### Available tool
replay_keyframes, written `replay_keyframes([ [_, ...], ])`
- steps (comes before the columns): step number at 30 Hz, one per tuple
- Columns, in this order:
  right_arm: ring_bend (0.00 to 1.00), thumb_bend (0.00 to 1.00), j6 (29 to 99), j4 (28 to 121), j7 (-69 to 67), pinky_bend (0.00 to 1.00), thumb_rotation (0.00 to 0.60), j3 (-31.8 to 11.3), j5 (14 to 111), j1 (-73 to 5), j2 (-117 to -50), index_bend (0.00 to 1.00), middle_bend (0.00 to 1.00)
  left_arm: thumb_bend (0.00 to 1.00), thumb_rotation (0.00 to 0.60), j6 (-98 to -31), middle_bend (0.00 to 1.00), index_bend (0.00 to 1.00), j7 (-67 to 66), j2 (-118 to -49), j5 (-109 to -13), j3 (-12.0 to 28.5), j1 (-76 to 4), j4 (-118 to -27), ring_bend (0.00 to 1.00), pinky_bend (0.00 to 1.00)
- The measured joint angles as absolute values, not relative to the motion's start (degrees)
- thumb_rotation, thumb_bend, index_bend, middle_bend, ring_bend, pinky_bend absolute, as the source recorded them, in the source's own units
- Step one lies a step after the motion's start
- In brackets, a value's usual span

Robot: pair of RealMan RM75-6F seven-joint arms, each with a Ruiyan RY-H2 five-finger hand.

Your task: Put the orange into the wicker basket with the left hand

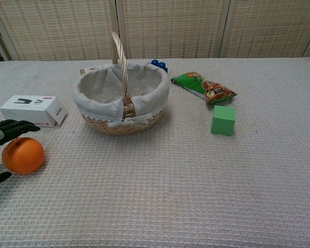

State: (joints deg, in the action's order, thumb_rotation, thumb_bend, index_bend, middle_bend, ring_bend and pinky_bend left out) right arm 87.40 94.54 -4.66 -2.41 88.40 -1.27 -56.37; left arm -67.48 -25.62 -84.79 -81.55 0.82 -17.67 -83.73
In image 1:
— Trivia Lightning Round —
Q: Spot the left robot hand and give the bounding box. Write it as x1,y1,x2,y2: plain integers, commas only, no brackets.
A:
0,119,41,188

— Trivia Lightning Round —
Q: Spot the orange fruit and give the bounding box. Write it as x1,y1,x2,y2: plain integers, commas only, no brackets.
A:
1,137,45,175

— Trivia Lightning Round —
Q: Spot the wicker basket with cloth liner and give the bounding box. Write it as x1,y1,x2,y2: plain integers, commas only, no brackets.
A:
71,32,171,137

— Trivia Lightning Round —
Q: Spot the white cardboard box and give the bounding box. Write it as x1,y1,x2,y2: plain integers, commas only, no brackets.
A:
0,95,68,128

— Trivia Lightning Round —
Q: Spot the grey waffle tablecloth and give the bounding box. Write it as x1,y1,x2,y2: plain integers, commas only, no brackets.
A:
0,56,310,248

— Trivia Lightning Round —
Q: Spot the blue toy brick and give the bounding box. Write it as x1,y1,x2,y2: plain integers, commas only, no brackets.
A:
151,59,169,74

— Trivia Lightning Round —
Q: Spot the woven folding screen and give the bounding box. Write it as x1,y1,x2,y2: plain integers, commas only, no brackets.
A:
0,0,310,61

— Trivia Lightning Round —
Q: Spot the green snack bag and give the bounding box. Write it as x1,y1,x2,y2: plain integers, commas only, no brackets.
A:
170,71,237,105

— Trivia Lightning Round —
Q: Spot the green cube block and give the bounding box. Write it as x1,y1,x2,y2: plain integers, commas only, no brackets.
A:
210,105,236,136

